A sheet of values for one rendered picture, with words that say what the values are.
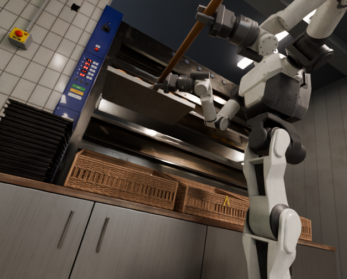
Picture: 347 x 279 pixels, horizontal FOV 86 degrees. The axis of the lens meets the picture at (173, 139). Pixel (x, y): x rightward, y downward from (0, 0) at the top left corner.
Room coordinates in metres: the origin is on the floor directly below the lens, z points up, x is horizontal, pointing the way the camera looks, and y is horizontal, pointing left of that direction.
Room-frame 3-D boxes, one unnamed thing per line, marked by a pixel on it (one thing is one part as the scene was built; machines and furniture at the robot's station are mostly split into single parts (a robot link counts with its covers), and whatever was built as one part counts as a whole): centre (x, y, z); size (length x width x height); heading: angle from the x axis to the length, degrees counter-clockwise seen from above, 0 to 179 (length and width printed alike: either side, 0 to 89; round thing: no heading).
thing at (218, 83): (1.68, -0.18, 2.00); 1.80 x 0.08 x 0.21; 112
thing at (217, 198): (1.41, -0.31, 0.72); 0.56 x 0.49 x 0.28; 111
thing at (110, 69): (1.10, 0.23, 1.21); 0.55 x 0.36 x 0.03; 111
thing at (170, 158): (1.66, -0.19, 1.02); 1.79 x 0.11 x 0.19; 112
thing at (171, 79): (0.84, 0.05, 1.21); 0.12 x 0.10 x 0.13; 76
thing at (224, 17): (0.46, -0.10, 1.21); 0.12 x 0.10 x 0.13; 102
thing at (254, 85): (0.82, -0.47, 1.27); 0.34 x 0.30 x 0.36; 17
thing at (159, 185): (1.19, 0.26, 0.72); 0.56 x 0.49 x 0.28; 112
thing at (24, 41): (1.06, 1.19, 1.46); 0.10 x 0.07 x 0.10; 112
